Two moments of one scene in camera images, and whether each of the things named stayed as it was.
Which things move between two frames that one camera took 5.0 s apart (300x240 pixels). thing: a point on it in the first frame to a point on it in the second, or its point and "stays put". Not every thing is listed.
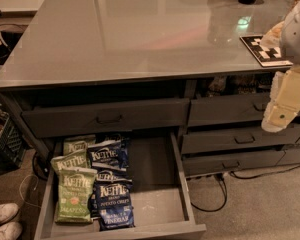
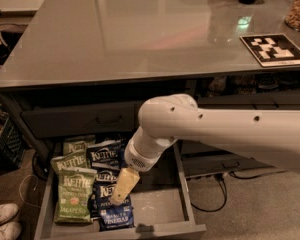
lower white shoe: [10, 231] stays put
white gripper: [298, 34] to [139, 159]
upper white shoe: [2, 212] stays put
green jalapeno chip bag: [75, 187] stays put
